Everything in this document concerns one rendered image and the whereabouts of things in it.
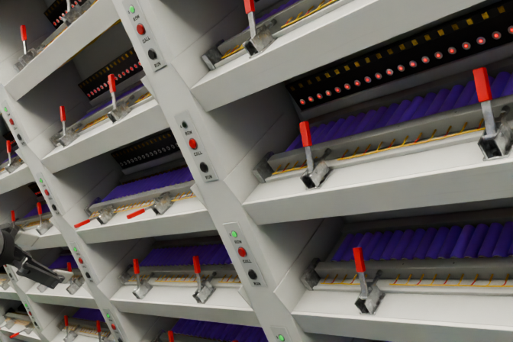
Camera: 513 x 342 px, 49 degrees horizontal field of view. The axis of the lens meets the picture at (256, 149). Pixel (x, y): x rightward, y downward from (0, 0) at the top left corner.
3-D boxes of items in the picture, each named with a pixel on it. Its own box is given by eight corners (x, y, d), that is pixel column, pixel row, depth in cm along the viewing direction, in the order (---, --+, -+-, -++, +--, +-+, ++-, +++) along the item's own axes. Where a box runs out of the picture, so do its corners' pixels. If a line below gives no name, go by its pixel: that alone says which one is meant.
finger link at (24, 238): (12, 243, 126) (10, 240, 127) (31, 246, 133) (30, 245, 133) (20, 232, 126) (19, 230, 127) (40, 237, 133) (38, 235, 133)
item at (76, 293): (104, 310, 153) (72, 274, 149) (33, 301, 199) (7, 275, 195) (152, 256, 165) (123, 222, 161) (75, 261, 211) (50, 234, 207)
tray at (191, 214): (223, 229, 98) (190, 188, 95) (86, 243, 144) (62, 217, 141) (282, 158, 109) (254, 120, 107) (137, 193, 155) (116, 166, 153)
